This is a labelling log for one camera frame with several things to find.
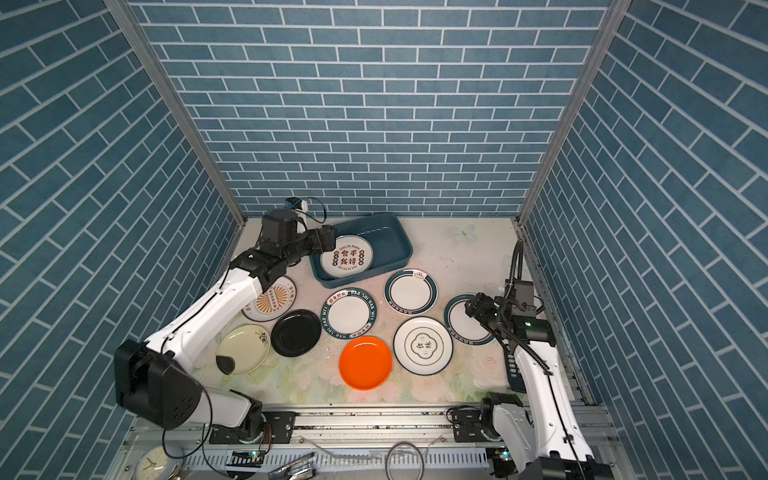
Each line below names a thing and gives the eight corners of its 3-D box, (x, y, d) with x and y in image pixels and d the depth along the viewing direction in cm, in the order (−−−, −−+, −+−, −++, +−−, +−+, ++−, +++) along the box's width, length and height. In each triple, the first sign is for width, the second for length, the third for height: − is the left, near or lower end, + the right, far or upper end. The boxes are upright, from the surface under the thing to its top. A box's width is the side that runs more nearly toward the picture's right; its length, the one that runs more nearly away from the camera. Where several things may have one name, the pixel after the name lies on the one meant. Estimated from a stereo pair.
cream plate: (208, 375, 84) (205, 373, 82) (227, 327, 93) (224, 324, 91) (263, 375, 84) (260, 373, 83) (276, 327, 93) (274, 324, 92)
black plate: (267, 357, 87) (264, 354, 85) (279, 312, 96) (277, 309, 94) (316, 357, 87) (314, 354, 85) (323, 313, 96) (322, 309, 94)
